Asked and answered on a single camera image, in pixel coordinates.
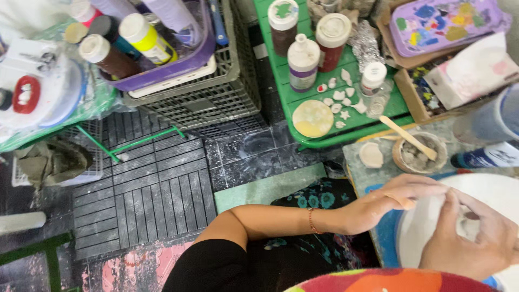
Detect person's left hand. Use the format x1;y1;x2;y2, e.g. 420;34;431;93
323;174;451;236

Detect person's right hand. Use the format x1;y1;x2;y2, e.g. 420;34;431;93
419;189;519;281

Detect white round bowl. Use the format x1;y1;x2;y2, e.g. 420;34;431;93
395;174;519;280

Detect white shell mould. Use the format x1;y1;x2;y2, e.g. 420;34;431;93
359;142;384;169

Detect brown bowl of grey clay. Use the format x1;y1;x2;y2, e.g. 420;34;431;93
392;131;448;174

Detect wooden stirring stick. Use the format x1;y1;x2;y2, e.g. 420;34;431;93
379;115;438;161

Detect person's colourful top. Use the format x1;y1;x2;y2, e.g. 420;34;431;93
283;267;500;292

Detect green slatted plastic table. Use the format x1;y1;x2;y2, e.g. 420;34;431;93
253;0;415;149

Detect blue paint tube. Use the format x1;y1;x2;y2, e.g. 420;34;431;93
450;142;519;169

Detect clear plastic cup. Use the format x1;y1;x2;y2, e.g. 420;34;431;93
367;79;394;119

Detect pale yellow round disc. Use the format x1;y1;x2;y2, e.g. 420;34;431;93
292;100;335;139

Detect person's black floral garment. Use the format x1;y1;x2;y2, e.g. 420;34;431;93
161;178;381;292

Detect pale green floor mat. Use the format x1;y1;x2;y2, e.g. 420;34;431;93
214;162;327;214

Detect group of white clay shells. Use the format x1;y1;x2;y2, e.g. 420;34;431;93
316;68;369;130

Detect paint-stained cardboard box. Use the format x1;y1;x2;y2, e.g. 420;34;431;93
394;56;519;125

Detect small white bottle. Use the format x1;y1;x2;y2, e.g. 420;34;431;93
360;62;388;97

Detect blue and white tub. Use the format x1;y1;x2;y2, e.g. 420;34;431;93
453;83;519;147

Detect brown cardboard tray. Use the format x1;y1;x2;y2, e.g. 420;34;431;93
376;0;467;69

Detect white bottle purple label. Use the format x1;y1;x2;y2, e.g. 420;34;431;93
287;34;321;93

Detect crumpled aluminium foil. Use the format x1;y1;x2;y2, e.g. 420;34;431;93
348;20;387;74

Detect red paint bottle white cap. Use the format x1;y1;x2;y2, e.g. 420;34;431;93
315;13;352;73

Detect white tissue pack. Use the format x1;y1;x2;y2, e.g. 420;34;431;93
424;32;519;111

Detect grey plastic crate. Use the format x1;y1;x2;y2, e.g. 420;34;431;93
122;0;262;131

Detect purple paint palette tray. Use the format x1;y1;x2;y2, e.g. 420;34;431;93
389;0;513;58

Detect brown paint bottle green-smeared cap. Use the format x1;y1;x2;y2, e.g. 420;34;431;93
268;0;300;58

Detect heap of shells and stones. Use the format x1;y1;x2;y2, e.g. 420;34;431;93
307;0;378;25

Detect black slatted deck tile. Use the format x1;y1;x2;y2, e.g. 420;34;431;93
72;109;269;261

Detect white plastic tray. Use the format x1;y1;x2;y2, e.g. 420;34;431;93
128;55;218;99

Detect purple plastic basin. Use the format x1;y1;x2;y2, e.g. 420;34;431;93
98;0;217;93

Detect large lavender bottle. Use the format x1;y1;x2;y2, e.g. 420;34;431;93
142;0;202;48

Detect yellow paint bottle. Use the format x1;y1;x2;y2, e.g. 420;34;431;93
119;13;178;66

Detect brown paint bottle plain cap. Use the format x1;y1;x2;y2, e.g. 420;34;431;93
79;34;142;80

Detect green table with plastic sheet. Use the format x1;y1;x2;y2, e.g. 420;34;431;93
0;18;185;164

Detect teal paint bottle black cap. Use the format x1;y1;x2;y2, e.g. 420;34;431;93
88;15;141;60

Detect grey dirty cloth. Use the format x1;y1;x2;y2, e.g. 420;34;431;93
14;139;94;190

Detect slim lavender bottle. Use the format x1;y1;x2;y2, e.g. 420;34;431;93
90;0;139;19

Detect white lid blue rim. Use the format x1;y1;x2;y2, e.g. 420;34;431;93
0;56;88;131

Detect gold capped paint bottle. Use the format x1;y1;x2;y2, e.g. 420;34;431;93
64;22;89;45

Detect pink paint bottle white cap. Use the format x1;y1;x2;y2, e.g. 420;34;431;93
70;0;103;27

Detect white roll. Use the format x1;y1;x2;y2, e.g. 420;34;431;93
0;211;47;237

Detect small scissors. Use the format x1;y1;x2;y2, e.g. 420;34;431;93
18;51;58;68

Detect red string bracelet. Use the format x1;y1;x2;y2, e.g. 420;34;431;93
307;207;324;235

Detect blue tool handle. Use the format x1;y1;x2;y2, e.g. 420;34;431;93
208;0;229;46

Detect white wire basket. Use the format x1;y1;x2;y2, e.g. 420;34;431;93
11;119;104;188

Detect green metal frame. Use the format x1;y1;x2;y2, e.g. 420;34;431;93
0;231;80;292

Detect red oval ring mould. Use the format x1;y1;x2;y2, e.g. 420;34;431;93
12;75;41;114

